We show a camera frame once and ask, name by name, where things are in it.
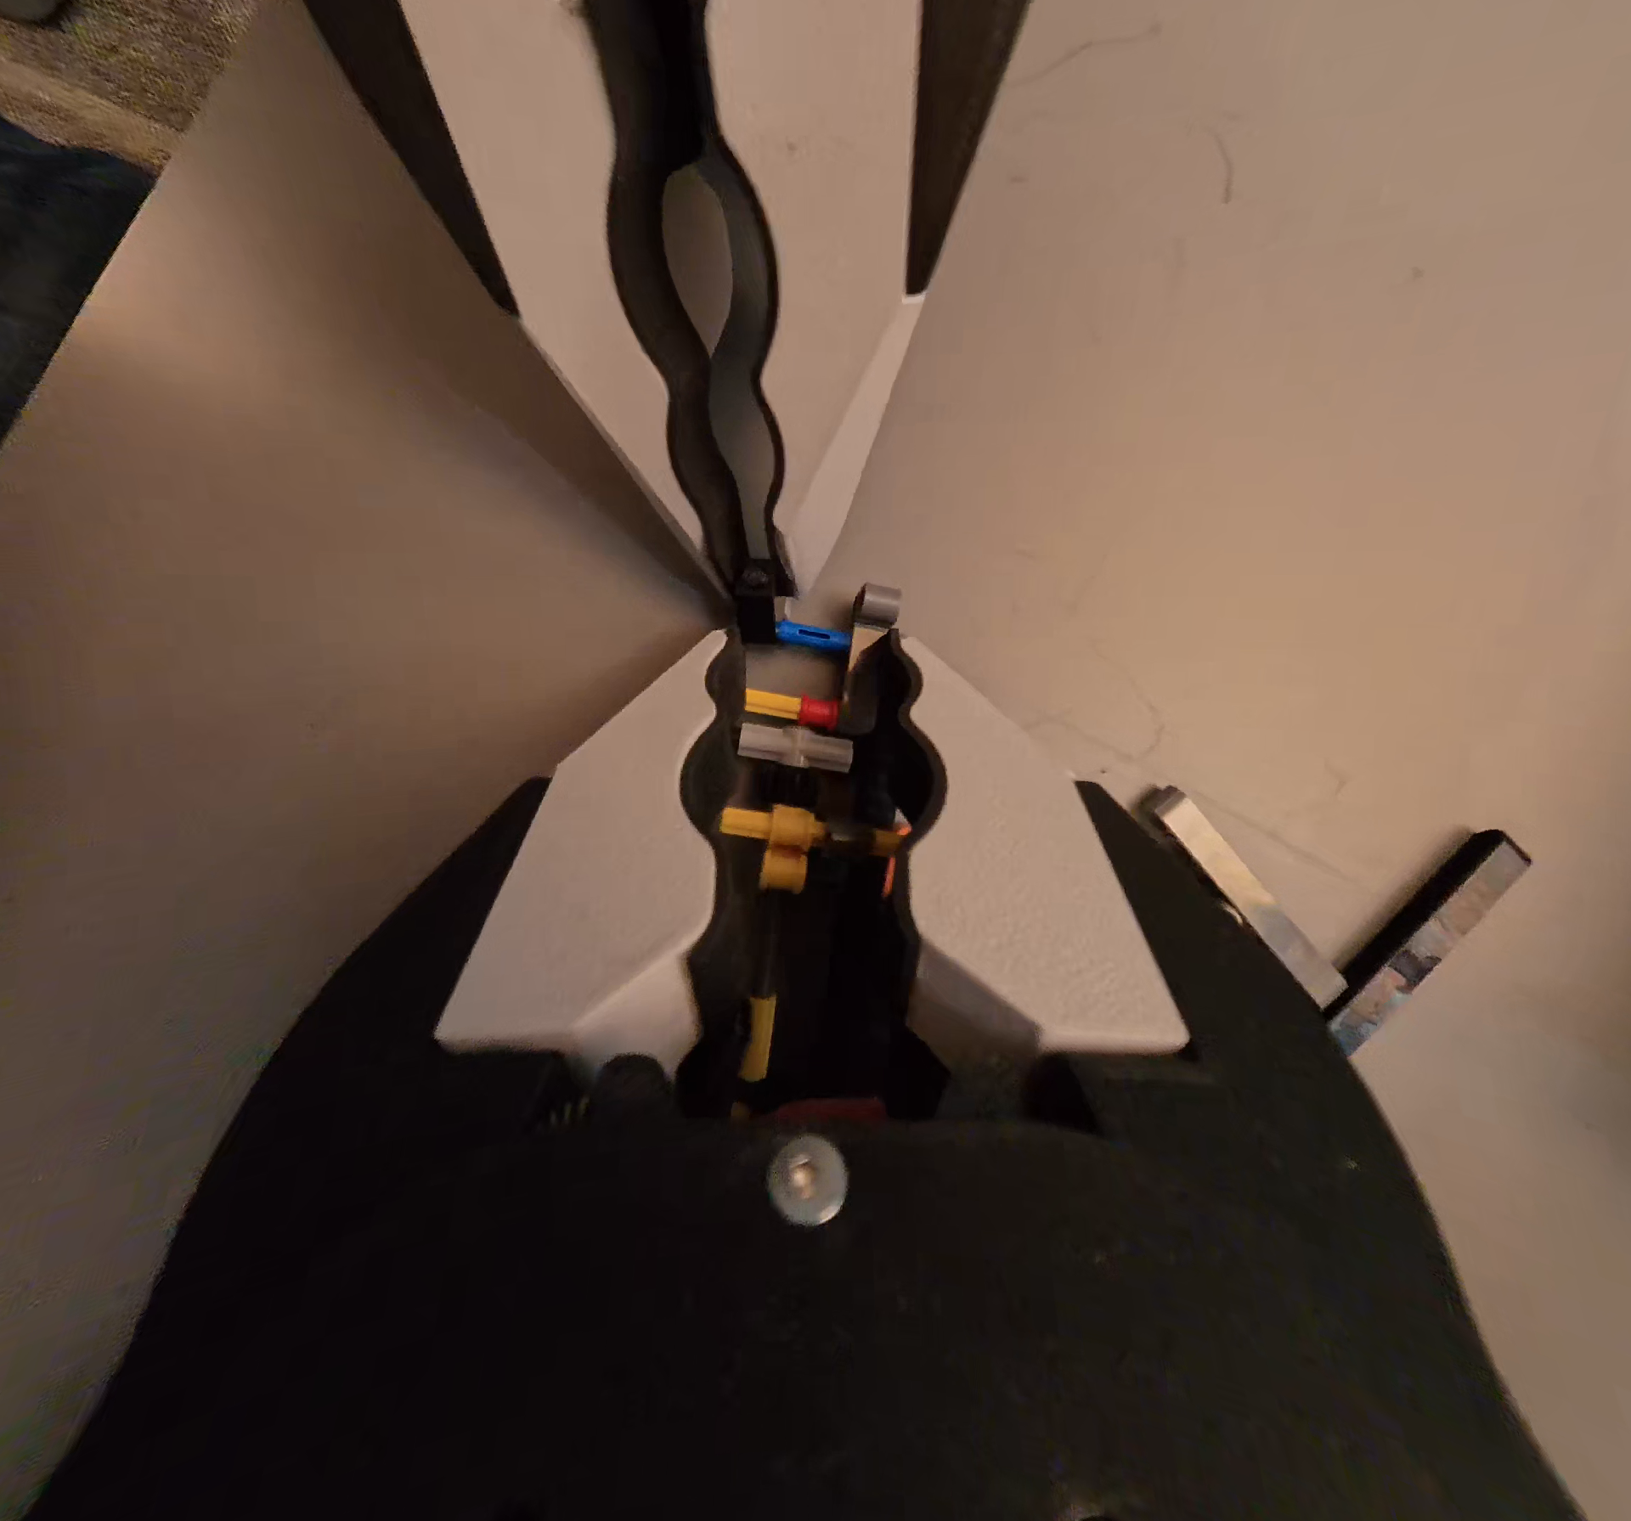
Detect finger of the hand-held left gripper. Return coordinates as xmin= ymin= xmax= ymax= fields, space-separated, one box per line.
xmin=704 ymin=0 xmax=931 ymax=604
xmin=376 ymin=0 xmax=762 ymax=604

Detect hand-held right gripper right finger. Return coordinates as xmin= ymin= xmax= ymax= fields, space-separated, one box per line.
xmin=884 ymin=625 xmax=1200 ymax=1122

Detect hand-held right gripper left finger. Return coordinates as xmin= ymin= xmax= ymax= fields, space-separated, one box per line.
xmin=432 ymin=622 xmax=749 ymax=1122

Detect lego chassis assembly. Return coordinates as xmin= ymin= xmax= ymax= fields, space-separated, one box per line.
xmin=712 ymin=583 xmax=916 ymax=1122

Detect grey lego beam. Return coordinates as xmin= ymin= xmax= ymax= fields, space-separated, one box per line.
xmin=1137 ymin=784 xmax=1350 ymax=1013

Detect long black lego beam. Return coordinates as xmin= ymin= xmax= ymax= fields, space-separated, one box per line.
xmin=1324 ymin=830 xmax=1533 ymax=1056

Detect person's dark pants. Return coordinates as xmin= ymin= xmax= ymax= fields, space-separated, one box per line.
xmin=0 ymin=113 xmax=162 ymax=446

